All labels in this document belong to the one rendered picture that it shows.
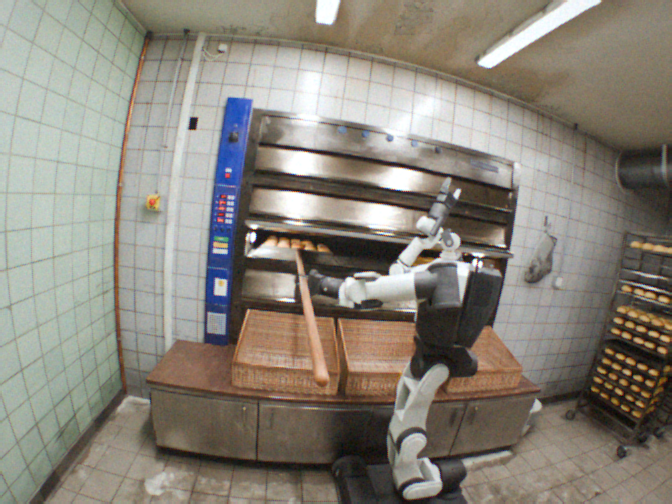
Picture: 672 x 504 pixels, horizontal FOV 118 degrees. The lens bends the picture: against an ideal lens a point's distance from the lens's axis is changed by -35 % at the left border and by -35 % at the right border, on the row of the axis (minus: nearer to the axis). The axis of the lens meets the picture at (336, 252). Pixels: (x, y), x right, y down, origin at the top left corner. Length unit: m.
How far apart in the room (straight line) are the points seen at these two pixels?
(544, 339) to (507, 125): 1.83
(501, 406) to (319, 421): 1.17
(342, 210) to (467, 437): 1.67
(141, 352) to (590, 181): 3.86
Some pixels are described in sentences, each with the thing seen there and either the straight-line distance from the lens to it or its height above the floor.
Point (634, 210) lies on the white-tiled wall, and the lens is 3.85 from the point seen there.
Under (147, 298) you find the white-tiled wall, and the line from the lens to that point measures 2.22.
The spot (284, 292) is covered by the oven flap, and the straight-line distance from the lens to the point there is 1.96.
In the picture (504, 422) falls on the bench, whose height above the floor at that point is 0.33.
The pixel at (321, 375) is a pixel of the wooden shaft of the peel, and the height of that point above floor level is 1.20.
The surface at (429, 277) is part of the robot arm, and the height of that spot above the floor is 1.37.
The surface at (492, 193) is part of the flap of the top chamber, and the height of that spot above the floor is 1.83.
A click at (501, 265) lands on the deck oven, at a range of 2.45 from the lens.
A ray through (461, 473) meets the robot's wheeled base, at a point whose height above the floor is 0.33.
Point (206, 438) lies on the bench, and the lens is 1.91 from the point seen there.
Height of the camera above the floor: 1.53
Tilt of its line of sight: 8 degrees down
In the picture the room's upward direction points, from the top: 8 degrees clockwise
